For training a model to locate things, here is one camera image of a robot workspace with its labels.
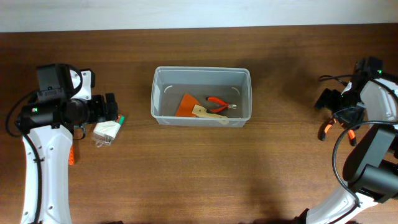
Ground clear pack of coloured bits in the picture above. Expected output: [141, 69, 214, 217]
[92, 114, 125, 147]

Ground orange black needle-nose pliers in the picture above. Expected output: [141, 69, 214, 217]
[317, 116, 358, 147]

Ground clear plastic container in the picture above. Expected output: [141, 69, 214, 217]
[150, 66, 252, 128]

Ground orange scraper wooden handle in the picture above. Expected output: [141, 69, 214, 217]
[175, 93, 229, 125]

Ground small red cutting pliers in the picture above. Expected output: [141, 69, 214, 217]
[206, 96, 237, 113]

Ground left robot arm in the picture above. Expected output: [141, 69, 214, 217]
[16, 63, 124, 223]

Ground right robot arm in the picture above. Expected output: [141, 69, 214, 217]
[293, 57, 397, 224]

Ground orange perforated bar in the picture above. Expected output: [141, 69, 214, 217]
[68, 146, 75, 166]

